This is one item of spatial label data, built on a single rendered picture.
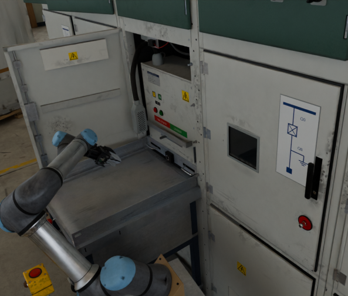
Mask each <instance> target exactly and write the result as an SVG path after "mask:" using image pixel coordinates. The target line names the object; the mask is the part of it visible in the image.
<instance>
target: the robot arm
mask: <svg viewBox="0 0 348 296"><path fill-rule="evenodd" d="M96 142H97V135H96V133H95V132H94V131H93V130H91V129H85V130H84V131H82V132H80V134H79V135H77V136H76V137H75V136H72V135H71V134H68V133H65V132H62V131H57V132H56V133H55V135H54V137H53V139H52V144H53V145H54V146H56V147H58V156H57V157H56V158H55V159H54V160H53V161H52V162H51V163H50V164H49V165H48V166H47V167H43V168H41V169H40V170H39V171H38V172H37V173H36V174H34V175H33V176H32V177H30V178H28V179H27V180H26V181H24V182H23V183H22V184H20V185H19V186H18V187H17V188H16V189H15V190H14V191H13V192H12V193H11V194H9V195H8V196H7V197H5V198H4V199H3V200H2V201H1V203H0V228H1V229H3V231H6V232H10V233H17V234H18V235H19V236H20V237H28V238H29V239H30V240H31V241H32V242H33V243H34V244H35V245H36V246H37V247H38V248H39V249H40V250H41V251H43V252H44V253H45V254H46V255H47V256H48V257H49V258H50V259H51V260H52V261H53V262H54V263H55V264H56V265H57V266H58V267H59V268H60V269H61V270H62V271H63V272H64V273H65V274H66V275H67V276H68V277H69V278H70V279H71V280H72V281H73V282H74V283H75V290H76V291H77V296H125V295H127V294H130V295H135V296H168V295H169V293H170V290H171V285H172V277H171V273H170V270H169V269H168V268H167V267H166V266H165V265H162V264H159V263H155V264H145V263H141V262H139V261H136V260H132V259H130V258H128V257H125V256H119V255H117V256H114V257H112V258H110V259H108V260H107V261H106V262H105V266H104V267H102V268H101V267H100V266H99V265H98V264H91V263H90V262H89V261H88V260H87V259H86V258H85V257H84V256H83V255H82V254H81V253H80V252H79V251H78V250H77V249H76V248H75V247H74V246H73V245H72V244H71V243H70V242H69V241H68V240H67V239H66V238H65V237H64V236H63V235H62V234H61V233H60V232H58V231H57V229H55V228H54V226H53V225H51V223H50V222H48V221H47V219H46V212H45V211H44V210H43V209H45V208H46V206H47V205H48V204H49V203H50V201H51V200H52V199H53V197H54V196H55V194H56V193H57V192H58V190H59V189H60V188H61V186H62V185H63V180H64V178H65V177H66V176H67V175H68V174H69V173H70V171H71V170H72V169H73V168H74V167H75V165H76V164H77V163H78V162H79V160H80V159H81V158H82V157H83V156H84V157H88V158H91V159H93V160H94V162H95V164H98V165H100V164H101V165H100V166H103V167H105V166H104V164H107V163H108V164H111V165H112V166H116V164H119V163H121V159H120V158H119V156H118V155H117V154H116V153H115V152H114V151H113V150H112V149H111V148H110V147H106V146H104V147H103V146H101V145H100V146H97V144H96ZM111 157H113V158H114V159H116V160H114V159H110V158H111ZM98 162H99V163H98Z"/></svg>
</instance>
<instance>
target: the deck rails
mask: <svg viewBox="0 0 348 296"><path fill-rule="evenodd" d="M113 151H114V152H115V153H116V154H117V155H118V156H119V158H120V159H121V160H123V159H125V158H127V157H130V156H132V155H135V154H137V153H140V152H143V151H145V149H144V148H143V143H142V139H139V140H136V141H134V142H131V143H129V144H125V145H124V146H121V147H118V148H116V149H113ZM102 167H103V166H100V165H98V164H95V162H94V160H93V159H91V158H89V159H87V160H84V161H82V162H79V163H77V164H76V165H75V167H74V168H73V169H72V170H71V171H70V173H69V174H68V175H67V176H66V177H65V178H64V180H63V183H65V182H67V181H70V180H73V179H75V178H77V177H80V176H82V175H85V174H88V173H90V172H92V171H95V170H97V169H100V168H102ZM196 187H197V178H196V177H195V176H192V177H190V178H189V179H186V180H184V181H182V182H180V183H178V184H175V185H173V186H171V187H169V188H167V189H165V190H163V191H161V192H159V193H157V194H154V195H152V196H150V197H148V198H146V199H144V200H142V201H139V202H138V203H135V204H133V205H131V206H129V207H127V208H124V209H122V210H120V211H118V212H116V213H114V214H112V215H110V216H108V217H106V218H103V219H101V220H99V221H97V222H95V223H93V224H91V225H89V226H87V227H85V228H82V229H80V230H78V231H76V232H74V233H72V238H73V241H72V243H73V244H74V245H75V246H77V245H79V244H81V243H84V242H85V241H88V240H90V239H92V238H94V237H96V236H98V235H100V234H102V233H104V232H106V231H108V230H110V229H112V228H114V227H116V226H118V225H120V224H123V223H125V222H127V221H129V220H131V219H132V218H135V217H137V216H139V215H141V214H143V213H145V212H146V211H149V210H151V209H152V208H155V207H157V206H159V205H161V204H163V203H165V202H167V201H169V200H171V199H173V198H175V197H177V196H179V195H181V194H183V193H185V192H187V191H190V190H192V189H194V188H196ZM78 233H81V235H79V236H77V237H75V235H76V234H78Z"/></svg>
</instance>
